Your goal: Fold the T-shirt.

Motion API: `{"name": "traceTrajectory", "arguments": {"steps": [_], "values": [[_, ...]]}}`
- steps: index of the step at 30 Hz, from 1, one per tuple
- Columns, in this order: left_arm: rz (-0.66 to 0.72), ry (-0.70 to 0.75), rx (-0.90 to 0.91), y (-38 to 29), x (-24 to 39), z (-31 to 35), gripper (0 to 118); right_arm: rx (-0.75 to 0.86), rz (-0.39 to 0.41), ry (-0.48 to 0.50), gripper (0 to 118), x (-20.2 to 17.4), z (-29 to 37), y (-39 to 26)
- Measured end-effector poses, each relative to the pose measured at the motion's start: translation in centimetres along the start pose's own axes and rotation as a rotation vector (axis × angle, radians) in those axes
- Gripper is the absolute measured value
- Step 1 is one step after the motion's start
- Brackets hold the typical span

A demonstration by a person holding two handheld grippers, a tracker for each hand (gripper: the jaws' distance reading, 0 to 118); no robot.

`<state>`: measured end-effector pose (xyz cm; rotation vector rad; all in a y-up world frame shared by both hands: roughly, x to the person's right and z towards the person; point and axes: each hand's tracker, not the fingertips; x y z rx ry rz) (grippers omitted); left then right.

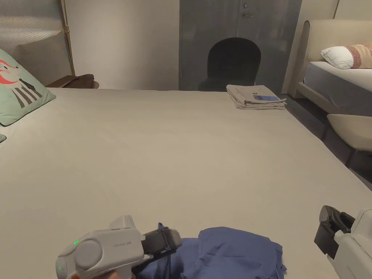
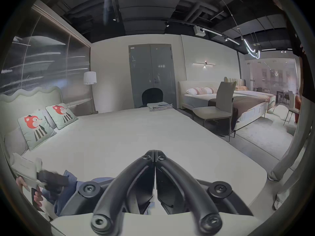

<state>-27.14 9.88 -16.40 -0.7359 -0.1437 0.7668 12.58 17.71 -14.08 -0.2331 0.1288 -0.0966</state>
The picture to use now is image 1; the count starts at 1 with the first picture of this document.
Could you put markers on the grey door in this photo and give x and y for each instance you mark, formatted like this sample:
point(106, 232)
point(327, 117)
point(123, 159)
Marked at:
point(197, 43)

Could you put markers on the dark blue shirt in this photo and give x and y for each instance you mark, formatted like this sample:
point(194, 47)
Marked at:
point(232, 252)

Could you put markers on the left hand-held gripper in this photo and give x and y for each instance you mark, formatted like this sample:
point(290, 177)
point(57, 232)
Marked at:
point(98, 250)

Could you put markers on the beige upholstered bed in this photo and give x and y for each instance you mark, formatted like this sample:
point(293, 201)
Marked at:
point(334, 81)

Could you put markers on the green cushion with fox print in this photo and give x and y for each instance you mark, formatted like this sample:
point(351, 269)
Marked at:
point(20, 87)

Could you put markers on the white pillow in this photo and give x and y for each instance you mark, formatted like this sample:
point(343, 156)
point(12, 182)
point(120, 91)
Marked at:
point(337, 56)

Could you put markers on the patterned beige pillow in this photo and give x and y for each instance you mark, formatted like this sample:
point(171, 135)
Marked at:
point(361, 55)

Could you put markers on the folded beige cloth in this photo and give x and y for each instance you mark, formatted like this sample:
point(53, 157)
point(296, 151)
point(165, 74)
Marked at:
point(247, 93)

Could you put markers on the person's left hand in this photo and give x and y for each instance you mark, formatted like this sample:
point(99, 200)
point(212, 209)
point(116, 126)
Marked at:
point(109, 275)

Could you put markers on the blue phone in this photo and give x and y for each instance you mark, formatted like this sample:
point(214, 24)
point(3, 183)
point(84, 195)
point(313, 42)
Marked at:
point(265, 98)

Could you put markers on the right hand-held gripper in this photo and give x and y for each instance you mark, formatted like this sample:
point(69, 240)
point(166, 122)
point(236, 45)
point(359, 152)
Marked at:
point(356, 250)

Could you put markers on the beige upholstered bench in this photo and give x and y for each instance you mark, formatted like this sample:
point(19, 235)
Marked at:
point(351, 130)

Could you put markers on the bed with beige sheet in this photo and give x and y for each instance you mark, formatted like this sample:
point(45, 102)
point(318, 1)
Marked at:
point(162, 151)

